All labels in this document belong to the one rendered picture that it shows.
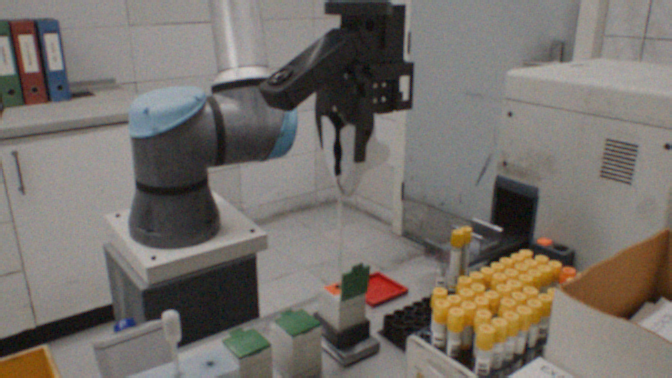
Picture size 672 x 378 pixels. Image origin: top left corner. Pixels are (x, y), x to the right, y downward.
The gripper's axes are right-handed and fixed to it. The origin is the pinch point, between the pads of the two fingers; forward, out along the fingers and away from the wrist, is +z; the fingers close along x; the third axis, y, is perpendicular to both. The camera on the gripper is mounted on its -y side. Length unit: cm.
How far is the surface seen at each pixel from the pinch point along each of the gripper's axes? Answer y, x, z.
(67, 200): -7, 161, 50
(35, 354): -33.2, 3.1, 11.0
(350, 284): -1.1, -3.4, 10.8
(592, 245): 37.9, -10.0, 13.9
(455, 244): 17.0, -2.5, 10.9
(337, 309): -2.2, -2.4, 14.2
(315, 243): 112, 182, 108
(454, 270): 17.2, -2.6, 14.9
